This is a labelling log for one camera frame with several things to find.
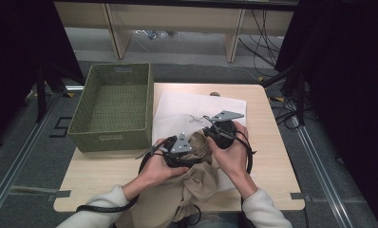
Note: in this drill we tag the beige garment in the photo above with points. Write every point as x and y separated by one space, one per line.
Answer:
196 186

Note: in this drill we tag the wooden shelf unit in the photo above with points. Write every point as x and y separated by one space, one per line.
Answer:
177 19

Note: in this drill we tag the clutter under shelf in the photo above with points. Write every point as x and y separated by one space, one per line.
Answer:
152 33

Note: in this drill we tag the metal floor rail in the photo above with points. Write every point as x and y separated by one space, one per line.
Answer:
20 158
322 177

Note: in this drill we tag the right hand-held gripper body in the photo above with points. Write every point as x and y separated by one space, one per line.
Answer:
225 133

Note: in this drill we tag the black metal stand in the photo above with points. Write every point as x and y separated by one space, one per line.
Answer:
301 95
40 95

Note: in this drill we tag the green woven basket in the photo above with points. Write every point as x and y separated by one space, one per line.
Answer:
114 104

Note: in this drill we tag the gray tape strip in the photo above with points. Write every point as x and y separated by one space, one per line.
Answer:
35 191
299 196

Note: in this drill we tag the person's right hand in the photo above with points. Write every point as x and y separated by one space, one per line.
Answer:
234 161

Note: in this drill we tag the person's left hand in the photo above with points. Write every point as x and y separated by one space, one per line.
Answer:
155 171

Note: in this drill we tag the person's blue jeans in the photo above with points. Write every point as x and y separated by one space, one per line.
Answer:
218 223

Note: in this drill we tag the white mesh laundry bag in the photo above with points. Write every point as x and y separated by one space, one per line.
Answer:
177 107

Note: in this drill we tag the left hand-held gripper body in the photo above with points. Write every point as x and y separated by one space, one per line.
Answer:
180 145

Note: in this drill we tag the black curtain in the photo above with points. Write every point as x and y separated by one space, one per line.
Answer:
16 47
351 79

